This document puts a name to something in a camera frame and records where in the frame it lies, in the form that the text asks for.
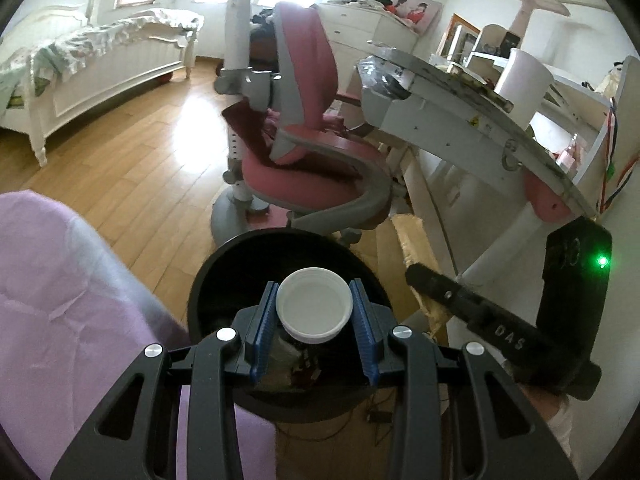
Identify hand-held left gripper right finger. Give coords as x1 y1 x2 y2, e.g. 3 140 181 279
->
348 277 578 480

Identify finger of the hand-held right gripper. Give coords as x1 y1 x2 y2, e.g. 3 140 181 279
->
404 261 488 328

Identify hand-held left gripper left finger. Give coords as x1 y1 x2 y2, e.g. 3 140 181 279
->
50 281 279 480

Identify white plastic cup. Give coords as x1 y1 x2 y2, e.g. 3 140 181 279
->
276 267 354 345

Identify black trash bin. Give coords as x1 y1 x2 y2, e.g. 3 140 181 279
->
187 228 396 423

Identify striped medal ribbons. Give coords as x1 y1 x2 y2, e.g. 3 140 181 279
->
597 97 640 211

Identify pink and grey chair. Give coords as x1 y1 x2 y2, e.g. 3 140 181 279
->
210 0 407 247

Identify white study desk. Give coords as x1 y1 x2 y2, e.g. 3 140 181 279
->
355 46 601 291

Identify white desk shelf unit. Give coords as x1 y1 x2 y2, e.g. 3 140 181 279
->
435 22 640 211

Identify purple bed sheet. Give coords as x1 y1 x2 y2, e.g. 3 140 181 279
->
0 191 277 480

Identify white cylindrical container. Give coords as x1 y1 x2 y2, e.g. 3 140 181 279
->
494 47 555 128

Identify clear plastic bag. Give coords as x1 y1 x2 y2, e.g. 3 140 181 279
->
357 57 416 97

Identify white dresser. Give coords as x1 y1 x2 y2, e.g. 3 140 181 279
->
317 0 421 63

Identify pink framed picture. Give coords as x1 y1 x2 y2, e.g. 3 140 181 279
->
385 0 443 36

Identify pink desk lamp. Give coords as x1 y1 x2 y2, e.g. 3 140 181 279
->
482 0 571 36

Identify pile of clothes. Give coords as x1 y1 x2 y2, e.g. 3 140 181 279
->
330 0 396 11

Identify white wooden bed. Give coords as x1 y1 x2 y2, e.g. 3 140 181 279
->
0 5 206 167

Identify floral quilt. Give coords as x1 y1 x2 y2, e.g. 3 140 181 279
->
0 7 206 93

